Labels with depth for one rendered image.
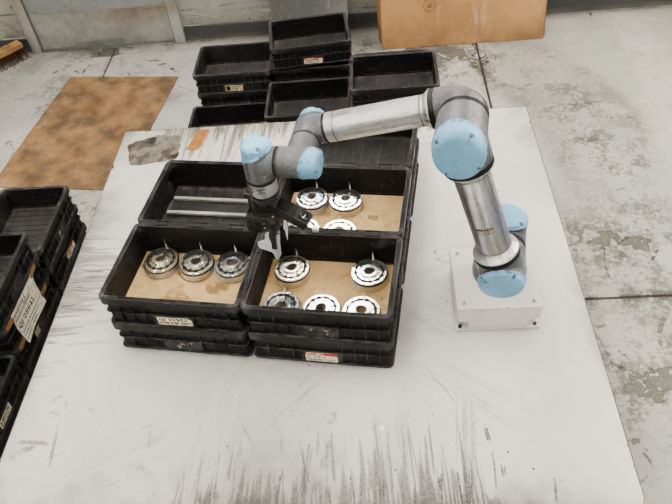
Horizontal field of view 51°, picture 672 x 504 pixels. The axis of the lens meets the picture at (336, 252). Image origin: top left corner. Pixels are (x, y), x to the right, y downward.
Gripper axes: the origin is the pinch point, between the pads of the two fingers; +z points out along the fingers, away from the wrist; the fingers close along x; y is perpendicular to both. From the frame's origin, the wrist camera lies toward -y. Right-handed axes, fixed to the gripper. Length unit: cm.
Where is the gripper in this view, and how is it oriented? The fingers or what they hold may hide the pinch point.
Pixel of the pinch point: (283, 248)
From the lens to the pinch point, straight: 190.4
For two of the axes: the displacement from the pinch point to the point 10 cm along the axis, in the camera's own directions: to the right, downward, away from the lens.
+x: -2.5, 7.1, -6.6
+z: 0.9, 7.0, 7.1
